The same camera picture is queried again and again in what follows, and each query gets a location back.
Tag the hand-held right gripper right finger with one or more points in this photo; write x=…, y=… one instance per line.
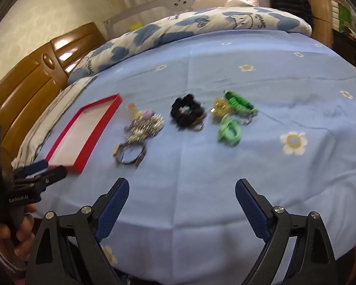
x=252, y=210

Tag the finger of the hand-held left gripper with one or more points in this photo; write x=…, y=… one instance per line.
x=52, y=175
x=35, y=166

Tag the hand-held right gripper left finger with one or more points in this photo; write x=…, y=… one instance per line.
x=115, y=209

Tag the red shallow tray box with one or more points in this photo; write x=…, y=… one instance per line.
x=77, y=136

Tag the pearl rhinestone hair accessory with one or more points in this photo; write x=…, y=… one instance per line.
x=145, y=126

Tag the purple scrunchie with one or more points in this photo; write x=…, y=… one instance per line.
x=147, y=114

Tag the yellow flower hair clip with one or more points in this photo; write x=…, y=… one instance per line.
x=220, y=107

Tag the black scrunchie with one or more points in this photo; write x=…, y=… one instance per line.
x=187, y=109

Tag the person's left hand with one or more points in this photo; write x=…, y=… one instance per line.
x=25, y=237

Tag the blue floral bed sheet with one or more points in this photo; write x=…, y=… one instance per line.
x=201, y=172

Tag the wooden headboard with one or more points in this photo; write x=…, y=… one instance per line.
x=23, y=80

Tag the blue heart patterned pillow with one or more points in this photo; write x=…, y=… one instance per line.
x=172, y=32

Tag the black puffer jacket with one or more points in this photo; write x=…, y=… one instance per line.
x=290, y=0

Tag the wooden wardrobe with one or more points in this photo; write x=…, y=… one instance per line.
x=317, y=3

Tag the grey bed rail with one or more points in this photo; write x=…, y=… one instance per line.
x=178, y=3

